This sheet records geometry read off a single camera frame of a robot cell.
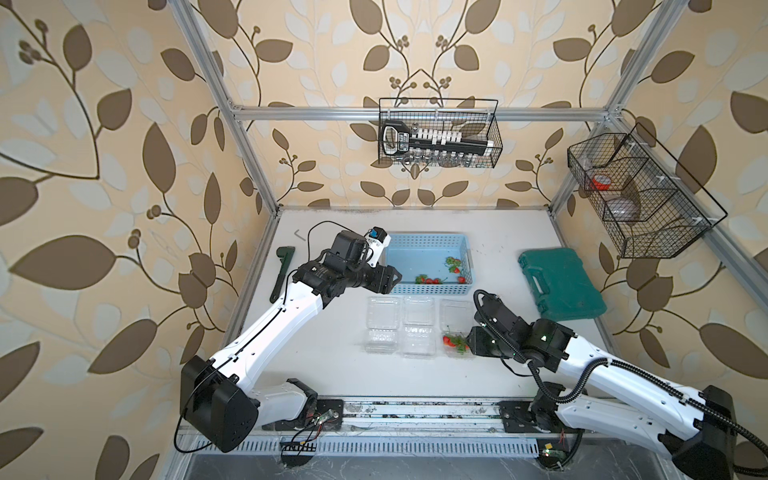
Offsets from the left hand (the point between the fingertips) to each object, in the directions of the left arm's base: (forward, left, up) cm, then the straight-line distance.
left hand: (387, 269), depth 76 cm
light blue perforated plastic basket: (+18, -15, -23) cm, 33 cm away
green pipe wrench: (+20, +37, -21) cm, 47 cm away
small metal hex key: (+30, +36, -23) cm, 52 cm away
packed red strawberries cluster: (-12, -20, -19) cm, 30 cm away
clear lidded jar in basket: (+15, -64, +8) cm, 66 cm away
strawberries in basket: (+15, -23, -21) cm, 35 cm away
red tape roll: (+22, -58, +12) cm, 63 cm away
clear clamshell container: (-3, +1, -23) cm, 23 cm away
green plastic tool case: (+6, -55, -17) cm, 58 cm away
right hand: (-14, -22, -13) cm, 29 cm away
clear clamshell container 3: (-6, -20, -18) cm, 27 cm away
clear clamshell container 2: (-5, -9, -21) cm, 24 cm away
